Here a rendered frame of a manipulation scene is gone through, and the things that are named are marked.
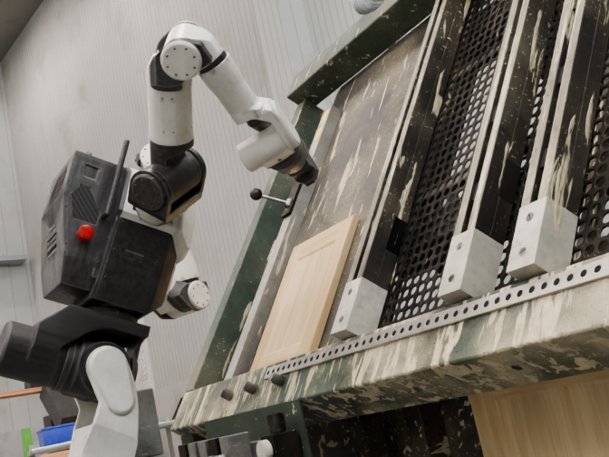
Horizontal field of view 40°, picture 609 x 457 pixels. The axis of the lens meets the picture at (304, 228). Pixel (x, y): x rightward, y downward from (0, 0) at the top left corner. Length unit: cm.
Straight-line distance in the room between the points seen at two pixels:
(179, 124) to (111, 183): 26
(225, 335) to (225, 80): 108
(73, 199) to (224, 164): 554
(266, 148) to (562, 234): 64
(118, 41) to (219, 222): 269
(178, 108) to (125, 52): 740
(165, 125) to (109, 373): 52
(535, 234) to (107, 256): 90
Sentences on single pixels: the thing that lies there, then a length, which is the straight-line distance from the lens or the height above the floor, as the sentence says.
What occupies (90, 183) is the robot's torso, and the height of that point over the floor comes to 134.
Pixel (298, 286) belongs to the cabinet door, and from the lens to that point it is 219.
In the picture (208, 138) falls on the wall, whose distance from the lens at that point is 754.
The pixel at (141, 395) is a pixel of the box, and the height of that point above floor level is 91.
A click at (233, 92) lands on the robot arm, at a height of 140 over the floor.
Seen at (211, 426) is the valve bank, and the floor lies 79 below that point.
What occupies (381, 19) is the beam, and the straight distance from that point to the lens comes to 256.
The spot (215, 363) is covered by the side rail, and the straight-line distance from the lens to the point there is 250.
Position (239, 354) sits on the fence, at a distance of 227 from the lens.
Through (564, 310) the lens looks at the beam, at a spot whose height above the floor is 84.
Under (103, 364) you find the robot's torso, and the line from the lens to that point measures 177.
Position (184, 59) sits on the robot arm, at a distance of 160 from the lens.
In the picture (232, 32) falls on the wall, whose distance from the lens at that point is 731.
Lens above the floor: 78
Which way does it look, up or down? 12 degrees up
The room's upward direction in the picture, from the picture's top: 12 degrees counter-clockwise
